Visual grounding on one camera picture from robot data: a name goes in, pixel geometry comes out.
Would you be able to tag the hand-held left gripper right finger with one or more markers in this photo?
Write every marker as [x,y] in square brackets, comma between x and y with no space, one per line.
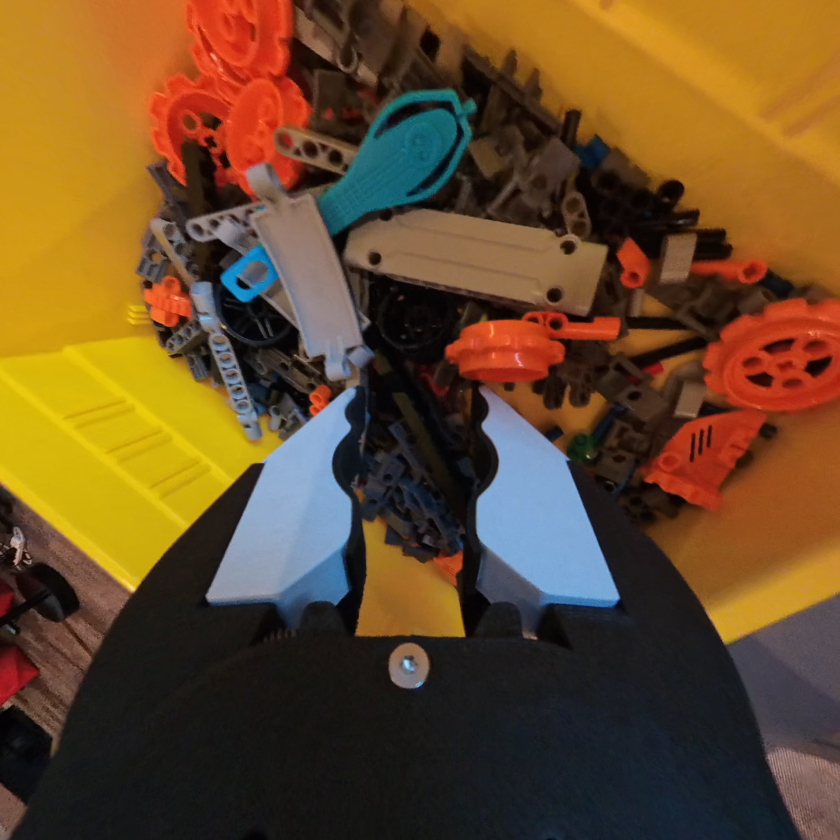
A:
[545,538]

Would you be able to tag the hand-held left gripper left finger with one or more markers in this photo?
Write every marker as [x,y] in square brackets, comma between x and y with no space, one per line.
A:
[289,525]

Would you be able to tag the pile of building block parts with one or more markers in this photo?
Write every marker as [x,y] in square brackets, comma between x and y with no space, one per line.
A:
[525,171]

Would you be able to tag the yellow plastic bin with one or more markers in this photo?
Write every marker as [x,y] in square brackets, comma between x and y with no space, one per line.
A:
[79,197]

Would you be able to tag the light grey curved panel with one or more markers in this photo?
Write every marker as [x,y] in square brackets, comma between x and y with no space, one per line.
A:
[309,276]

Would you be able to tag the long grey panel piece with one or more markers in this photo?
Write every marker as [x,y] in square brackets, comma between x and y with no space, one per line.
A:
[473,256]

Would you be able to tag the large orange gear wheel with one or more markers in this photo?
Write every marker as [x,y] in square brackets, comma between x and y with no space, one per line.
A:
[775,355]

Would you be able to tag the teal paddle piece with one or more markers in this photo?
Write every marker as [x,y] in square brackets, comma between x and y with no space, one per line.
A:
[407,151]

